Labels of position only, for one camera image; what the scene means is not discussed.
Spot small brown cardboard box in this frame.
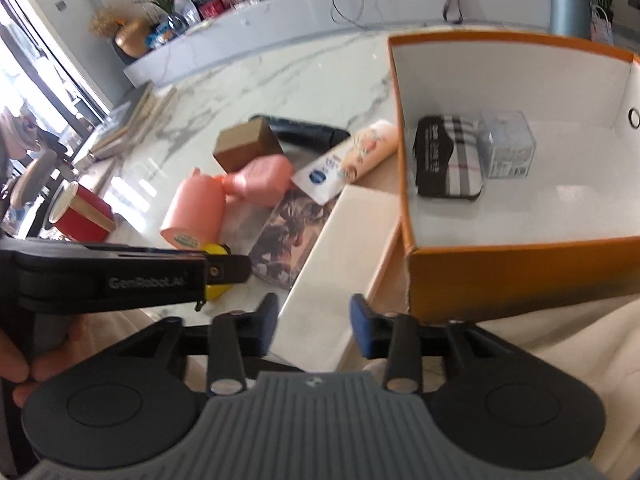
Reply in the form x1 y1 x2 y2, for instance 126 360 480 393
213 121 285 173

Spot wooden handle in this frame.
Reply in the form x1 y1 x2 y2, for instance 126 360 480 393
48 181 117 243

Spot white flat board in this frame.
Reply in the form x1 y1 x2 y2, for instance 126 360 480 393
272 185 403 377

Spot grey trash can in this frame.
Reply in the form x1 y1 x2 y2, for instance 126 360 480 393
549 0 595 40

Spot pale gift bag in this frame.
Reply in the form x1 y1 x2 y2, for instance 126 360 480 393
590 5 615 45

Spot plaid zip pouch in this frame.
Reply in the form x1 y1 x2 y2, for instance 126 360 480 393
414 115 485 200

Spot green plant in glass vase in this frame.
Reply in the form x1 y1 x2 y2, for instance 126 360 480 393
135 0 190 31

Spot blue snack packets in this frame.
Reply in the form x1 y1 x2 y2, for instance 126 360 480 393
145 22 179 50

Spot long grey cabinet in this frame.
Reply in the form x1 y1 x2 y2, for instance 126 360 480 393
122 0 557 89

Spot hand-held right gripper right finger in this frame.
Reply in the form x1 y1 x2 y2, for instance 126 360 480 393
350 294 512 394

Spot pink bottle with spout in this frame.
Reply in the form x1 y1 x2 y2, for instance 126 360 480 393
160 167 228 250

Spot dark covered book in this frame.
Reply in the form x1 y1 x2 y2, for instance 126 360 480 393
92 101 135 148

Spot person's left hand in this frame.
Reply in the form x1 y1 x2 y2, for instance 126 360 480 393
0 317 90 409

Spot black cable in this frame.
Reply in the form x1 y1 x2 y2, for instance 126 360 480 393
320 0 373 28

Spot black cylindrical bottle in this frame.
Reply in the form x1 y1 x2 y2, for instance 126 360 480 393
248 114 351 153

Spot stack of books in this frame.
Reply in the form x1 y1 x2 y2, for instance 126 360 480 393
90 82 178 162

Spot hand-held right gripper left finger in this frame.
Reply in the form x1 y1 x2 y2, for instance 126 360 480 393
117 292 279 397

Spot small clear plastic box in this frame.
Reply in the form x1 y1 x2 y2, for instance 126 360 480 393
476 110 537 180

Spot person's white clothing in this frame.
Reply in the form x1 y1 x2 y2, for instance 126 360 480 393
417 292 640 463

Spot pink pump bottle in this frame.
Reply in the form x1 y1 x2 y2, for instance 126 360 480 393
212 155 295 208

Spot dried flower bunch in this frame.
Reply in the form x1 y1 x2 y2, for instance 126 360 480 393
89 7 122 39

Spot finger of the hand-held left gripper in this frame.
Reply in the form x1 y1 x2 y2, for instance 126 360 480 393
202 254 251 287

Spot dark printed book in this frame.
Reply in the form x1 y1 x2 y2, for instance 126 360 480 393
248 187 336 291

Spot yellow tape measure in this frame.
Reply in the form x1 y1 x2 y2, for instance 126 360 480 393
197 242 232 302

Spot gold vase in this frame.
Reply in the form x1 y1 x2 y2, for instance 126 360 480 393
114 19 153 59

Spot floral hand cream tube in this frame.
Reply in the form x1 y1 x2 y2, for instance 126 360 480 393
291 119 400 206

